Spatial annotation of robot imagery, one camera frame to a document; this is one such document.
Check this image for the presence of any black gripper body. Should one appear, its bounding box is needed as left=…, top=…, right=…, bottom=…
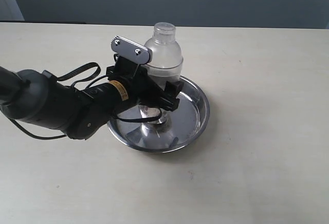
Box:
left=106, top=66, right=170, bottom=114

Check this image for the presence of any clear plastic shaker bottle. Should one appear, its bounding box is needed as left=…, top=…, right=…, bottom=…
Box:
left=138, top=22, right=184, bottom=128

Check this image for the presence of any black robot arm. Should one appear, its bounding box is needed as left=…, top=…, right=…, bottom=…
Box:
left=1, top=66, right=184, bottom=140

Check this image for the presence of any round stainless steel pan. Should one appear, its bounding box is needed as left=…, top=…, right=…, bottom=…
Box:
left=107, top=76, right=210, bottom=153

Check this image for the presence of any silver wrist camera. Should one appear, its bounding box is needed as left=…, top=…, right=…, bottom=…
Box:
left=111, top=35, right=152, bottom=65

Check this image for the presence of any black cable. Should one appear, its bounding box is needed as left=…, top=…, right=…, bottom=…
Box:
left=11, top=62, right=162, bottom=140

